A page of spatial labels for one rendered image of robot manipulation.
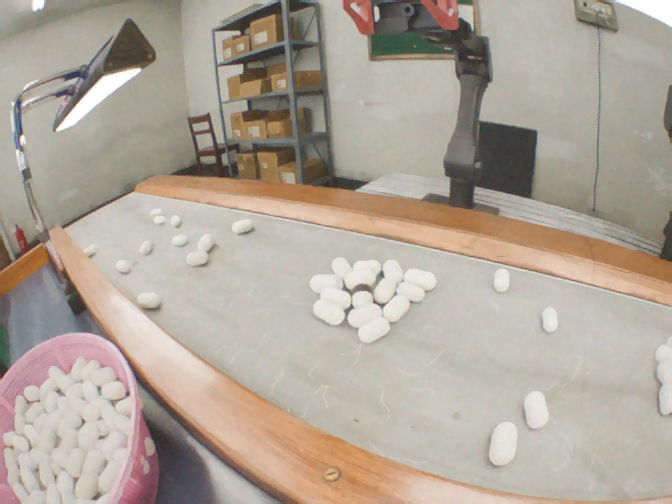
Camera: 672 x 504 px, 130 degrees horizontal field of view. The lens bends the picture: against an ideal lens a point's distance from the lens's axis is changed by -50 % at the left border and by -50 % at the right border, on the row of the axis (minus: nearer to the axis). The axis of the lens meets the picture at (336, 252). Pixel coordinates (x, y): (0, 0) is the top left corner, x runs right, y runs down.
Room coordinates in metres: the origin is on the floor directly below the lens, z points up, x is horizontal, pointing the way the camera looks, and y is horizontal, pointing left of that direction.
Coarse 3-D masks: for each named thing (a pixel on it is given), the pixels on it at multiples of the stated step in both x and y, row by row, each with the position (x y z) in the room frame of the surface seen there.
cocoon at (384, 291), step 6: (384, 282) 0.27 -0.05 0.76; (390, 282) 0.27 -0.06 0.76; (378, 288) 0.26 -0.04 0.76; (384, 288) 0.26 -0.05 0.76; (390, 288) 0.26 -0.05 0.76; (378, 294) 0.25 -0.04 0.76; (384, 294) 0.25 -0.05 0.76; (390, 294) 0.25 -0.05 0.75; (378, 300) 0.25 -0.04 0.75; (384, 300) 0.25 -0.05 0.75
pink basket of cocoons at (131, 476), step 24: (72, 336) 0.18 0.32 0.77; (96, 336) 0.18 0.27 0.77; (24, 360) 0.12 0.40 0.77; (48, 360) 0.15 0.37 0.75; (72, 360) 0.16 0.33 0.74; (120, 360) 0.15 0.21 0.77; (0, 384) 0.07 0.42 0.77; (24, 384) 0.10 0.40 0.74; (144, 432) 0.10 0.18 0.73; (0, 456) -0.02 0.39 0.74; (144, 456) 0.07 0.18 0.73; (0, 480) -0.05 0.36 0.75; (120, 480) 0.03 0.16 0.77; (144, 480) 0.05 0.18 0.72
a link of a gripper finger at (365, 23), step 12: (348, 0) 0.39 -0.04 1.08; (360, 0) 0.42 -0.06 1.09; (348, 12) 0.39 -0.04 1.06; (360, 12) 0.45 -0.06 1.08; (372, 12) 0.45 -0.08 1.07; (360, 24) 0.42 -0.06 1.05; (372, 24) 0.44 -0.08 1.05; (384, 24) 0.43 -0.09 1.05; (396, 24) 0.42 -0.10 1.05; (408, 24) 0.42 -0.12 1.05
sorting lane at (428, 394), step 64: (128, 256) 0.42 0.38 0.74; (256, 256) 0.38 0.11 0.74; (320, 256) 0.37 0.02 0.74; (384, 256) 0.35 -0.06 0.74; (448, 256) 0.34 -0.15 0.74; (192, 320) 0.25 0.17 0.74; (256, 320) 0.24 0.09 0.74; (320, 320) 0.24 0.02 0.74; (448, 320) 0.22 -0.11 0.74; (512, 320) 0.20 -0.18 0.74; (576, 320) 0.18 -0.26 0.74; (640, 320) 0.14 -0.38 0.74; (256, 384) 0.16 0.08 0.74; (320, 384) 0.16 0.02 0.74; (384, 384) 0.15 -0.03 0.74; (448, 384) 0.14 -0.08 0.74; (512, 384) 0.12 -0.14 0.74; (576, 384) 0.10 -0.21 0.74; (640, 384) 0.06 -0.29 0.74; (384, 448) 0.09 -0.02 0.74; (448, 448) 0.08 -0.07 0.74; (576, 448) 0.04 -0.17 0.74; (640, 448) 0.00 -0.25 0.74
